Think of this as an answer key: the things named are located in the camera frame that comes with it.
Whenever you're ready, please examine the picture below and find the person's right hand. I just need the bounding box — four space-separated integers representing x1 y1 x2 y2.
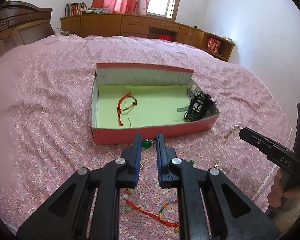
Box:
267 168 300 208

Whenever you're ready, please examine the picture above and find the orange green string bracelet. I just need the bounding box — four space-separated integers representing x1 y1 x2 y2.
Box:
116 91 138 126

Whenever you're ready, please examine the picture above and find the pink floral bedspread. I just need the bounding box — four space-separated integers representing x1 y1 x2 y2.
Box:
0 35 292 232

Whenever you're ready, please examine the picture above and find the black feathered hair clip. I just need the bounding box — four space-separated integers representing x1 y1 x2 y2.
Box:
184 91 219 122

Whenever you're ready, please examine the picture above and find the pink cardboard box green lining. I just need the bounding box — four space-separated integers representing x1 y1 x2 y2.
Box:
89 63 220 145

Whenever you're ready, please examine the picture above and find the dark wooden headboard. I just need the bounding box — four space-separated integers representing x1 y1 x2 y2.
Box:
0 1 54 57

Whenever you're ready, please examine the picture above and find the red multicolor string bracelet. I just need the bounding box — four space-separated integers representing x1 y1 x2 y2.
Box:
124 199 180 234

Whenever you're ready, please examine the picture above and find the red gift bag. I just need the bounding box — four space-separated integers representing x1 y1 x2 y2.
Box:
207 37 221 54

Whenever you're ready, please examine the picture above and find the green bead jewelry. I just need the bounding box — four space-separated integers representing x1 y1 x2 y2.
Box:
141 138 156 150

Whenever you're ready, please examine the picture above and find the row of books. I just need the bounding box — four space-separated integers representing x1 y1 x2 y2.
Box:
65 2 87 17

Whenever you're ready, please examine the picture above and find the long wooden cabinet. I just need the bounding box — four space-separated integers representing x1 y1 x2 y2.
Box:
61 14 235 62

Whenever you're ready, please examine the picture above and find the pearl gold jewelry piece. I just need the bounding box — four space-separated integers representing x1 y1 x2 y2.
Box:
224 125 242 140

